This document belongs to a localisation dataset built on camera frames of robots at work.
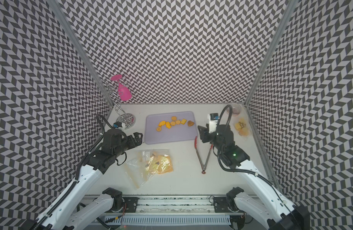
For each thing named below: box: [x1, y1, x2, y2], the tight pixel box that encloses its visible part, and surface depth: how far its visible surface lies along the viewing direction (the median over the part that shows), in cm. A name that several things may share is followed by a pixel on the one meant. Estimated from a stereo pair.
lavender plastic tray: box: [144, 111, 198, 145], surface depth 107 cm
